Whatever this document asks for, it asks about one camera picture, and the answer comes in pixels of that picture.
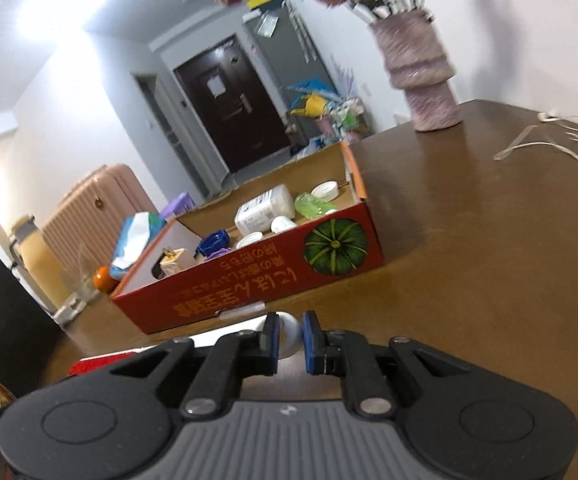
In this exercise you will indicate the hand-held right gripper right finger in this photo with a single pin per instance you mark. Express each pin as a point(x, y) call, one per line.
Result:
point(311, 342)

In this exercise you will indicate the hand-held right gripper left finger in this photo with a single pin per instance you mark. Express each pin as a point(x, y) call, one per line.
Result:
point(270, 340)

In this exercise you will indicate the red cardboard box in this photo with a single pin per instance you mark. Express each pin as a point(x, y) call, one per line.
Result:
point(249, 290)

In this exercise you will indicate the white round lid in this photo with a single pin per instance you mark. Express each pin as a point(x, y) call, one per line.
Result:
point(250, 240)

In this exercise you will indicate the blue screw lid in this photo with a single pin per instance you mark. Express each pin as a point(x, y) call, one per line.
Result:
point(213, 245)

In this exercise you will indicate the white bottle cap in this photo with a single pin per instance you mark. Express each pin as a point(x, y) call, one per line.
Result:
point(325, 189)
point(284, 224)

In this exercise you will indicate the large white plastic bottle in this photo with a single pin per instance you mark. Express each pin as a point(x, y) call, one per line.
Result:
point(264, 210)

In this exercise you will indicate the green spray bottle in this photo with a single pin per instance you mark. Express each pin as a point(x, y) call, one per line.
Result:
point(316, 205)

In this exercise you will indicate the black paper bag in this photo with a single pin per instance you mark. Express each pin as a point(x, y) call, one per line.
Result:
point(4, 320)

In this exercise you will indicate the purple plastic box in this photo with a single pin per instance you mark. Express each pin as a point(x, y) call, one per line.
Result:
point(179, 205)

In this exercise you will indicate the blue tissue pack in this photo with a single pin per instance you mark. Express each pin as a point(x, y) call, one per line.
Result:
point(136, 245)

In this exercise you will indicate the orange fruit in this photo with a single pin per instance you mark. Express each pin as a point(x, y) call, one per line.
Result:
point(105, 280)

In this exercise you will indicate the clear glass cup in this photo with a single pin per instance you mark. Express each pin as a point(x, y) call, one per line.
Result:
point(86, 280)

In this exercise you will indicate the yellow thermos jug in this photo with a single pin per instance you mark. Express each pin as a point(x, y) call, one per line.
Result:
point(29, 255)

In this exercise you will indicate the pink ribbed suitcase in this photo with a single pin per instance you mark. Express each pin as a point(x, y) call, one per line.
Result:
point(94, 210)

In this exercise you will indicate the storage cart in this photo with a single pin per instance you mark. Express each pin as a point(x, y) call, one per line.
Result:
point(346, 120)

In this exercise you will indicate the grey interior door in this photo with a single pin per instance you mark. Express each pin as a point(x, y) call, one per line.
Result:
point(174, 135)

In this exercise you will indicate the yellow bag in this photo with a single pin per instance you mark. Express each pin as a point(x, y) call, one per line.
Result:
point(311, 105)

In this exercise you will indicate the dark brown entrance door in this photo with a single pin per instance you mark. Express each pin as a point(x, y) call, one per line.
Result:
point(229, 105)

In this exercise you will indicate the grey refrigerator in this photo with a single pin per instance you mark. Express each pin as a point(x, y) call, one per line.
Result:
point(289, 55)

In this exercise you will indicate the pink textured vase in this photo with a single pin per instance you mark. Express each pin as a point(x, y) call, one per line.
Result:
point(419, 70)

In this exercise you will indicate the paper note on refrigerator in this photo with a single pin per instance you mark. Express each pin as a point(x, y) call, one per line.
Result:
point(268, 25)

